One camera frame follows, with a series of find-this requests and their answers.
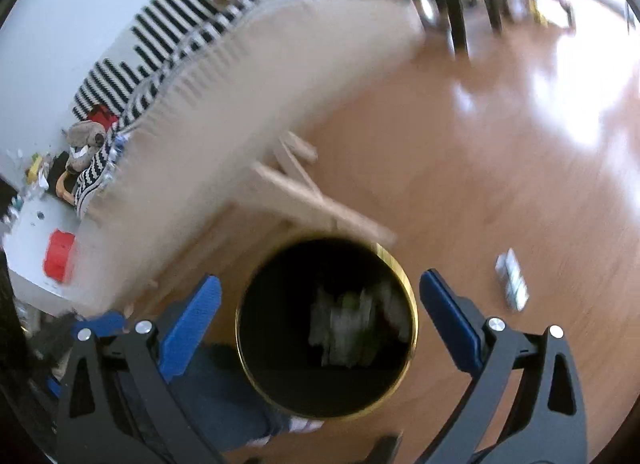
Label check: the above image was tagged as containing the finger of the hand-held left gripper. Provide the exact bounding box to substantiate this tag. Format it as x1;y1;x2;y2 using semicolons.
71;310;127;339

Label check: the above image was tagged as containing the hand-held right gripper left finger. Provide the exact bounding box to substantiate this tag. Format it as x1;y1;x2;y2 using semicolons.
55;274;236;464

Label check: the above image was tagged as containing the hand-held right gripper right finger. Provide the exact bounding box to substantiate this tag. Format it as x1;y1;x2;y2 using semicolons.
415;269;588;464

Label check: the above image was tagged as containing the white packet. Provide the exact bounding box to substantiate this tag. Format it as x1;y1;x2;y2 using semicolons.
495;248;531;313

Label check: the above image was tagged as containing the black gold-rimmed trash bin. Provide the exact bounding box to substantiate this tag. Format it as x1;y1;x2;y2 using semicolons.
235;231;420;420

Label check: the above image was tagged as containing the pile of wrappers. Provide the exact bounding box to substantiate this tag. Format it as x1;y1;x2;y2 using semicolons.
307;281;414;370

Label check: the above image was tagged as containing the person's leg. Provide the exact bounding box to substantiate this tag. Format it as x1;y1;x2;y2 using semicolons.
170;341;326;450

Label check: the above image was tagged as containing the white cabinet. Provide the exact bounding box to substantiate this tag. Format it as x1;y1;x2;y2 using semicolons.
2;189;84;316

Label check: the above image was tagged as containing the grey brown plush toy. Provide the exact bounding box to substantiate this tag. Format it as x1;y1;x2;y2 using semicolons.
62;121;109;173

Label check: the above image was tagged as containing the red toy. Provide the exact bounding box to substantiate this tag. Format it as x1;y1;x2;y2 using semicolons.
87;105;121;130

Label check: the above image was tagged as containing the striped black white sofa blanket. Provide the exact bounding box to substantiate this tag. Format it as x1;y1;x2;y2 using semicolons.
74;0;315;219

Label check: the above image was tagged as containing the small striped black white cushion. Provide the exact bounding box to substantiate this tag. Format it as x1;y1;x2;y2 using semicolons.
72;59;147;121

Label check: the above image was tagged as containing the large striped black white cushion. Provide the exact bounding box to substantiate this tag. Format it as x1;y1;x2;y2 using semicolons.
132;0;227;71

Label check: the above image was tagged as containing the wooden curved handle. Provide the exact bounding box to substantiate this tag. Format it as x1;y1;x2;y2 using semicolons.
56;171;76;203

